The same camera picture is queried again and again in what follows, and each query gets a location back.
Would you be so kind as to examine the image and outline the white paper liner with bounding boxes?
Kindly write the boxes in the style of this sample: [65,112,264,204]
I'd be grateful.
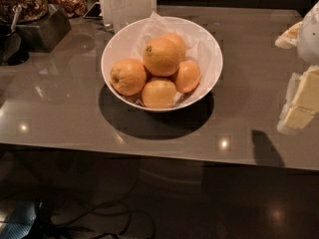
[131,13,223,111]

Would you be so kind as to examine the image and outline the white ceramic bowl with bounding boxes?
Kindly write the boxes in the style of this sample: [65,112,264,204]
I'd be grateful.
[100,16,224,114]

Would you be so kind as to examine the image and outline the white paper sheet stand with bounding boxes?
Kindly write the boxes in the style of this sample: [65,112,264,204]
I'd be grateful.
[100,0,157,33]

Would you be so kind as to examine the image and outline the dark smartphone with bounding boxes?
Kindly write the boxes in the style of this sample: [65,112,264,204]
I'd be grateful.
[84,2,102,19]

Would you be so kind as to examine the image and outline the bag of dried snacks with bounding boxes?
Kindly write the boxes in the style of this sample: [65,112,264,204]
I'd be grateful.
[48,0,87,18]

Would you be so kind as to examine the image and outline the black round container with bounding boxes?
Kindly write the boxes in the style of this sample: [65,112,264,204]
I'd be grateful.
[0,25,29,66]

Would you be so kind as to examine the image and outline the metal spoon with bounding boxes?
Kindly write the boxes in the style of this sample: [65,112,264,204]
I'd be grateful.
[10,5,22,33]

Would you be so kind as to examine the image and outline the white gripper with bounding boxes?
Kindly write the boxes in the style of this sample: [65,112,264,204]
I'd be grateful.
[275,2,319,135]

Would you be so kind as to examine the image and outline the black floor cables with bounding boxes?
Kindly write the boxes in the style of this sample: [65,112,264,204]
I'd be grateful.
[31,169,158,239]

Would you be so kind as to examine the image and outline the orange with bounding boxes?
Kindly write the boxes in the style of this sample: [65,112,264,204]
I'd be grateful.
[161,33,186,60]
[110,58,148,96]
[143,38,180,77]
[170,60,201,94]
[142,77,176,109]

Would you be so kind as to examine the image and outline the glass jar of nuts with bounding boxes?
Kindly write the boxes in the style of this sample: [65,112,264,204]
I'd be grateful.
[0,0,49,23]

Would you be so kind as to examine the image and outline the dark square metal box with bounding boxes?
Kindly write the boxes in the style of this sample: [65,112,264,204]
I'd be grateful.
[17,4,71,53]

